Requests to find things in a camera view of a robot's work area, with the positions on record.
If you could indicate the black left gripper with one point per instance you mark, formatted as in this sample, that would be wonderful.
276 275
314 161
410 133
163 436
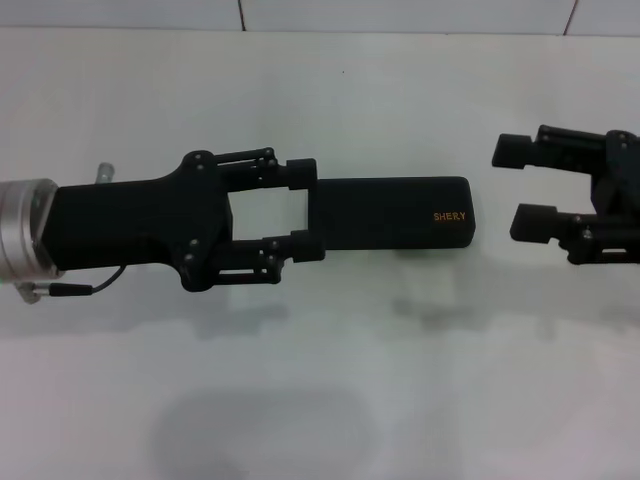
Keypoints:
130 225

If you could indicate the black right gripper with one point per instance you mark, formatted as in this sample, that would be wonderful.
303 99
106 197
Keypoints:
622 200

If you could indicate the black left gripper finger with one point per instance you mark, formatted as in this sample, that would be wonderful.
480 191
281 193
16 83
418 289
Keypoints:
307 247
302 174

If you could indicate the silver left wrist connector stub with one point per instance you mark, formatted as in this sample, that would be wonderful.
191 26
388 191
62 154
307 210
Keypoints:
105 172

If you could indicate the black glasses case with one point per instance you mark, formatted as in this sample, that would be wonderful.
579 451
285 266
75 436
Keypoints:
390 215

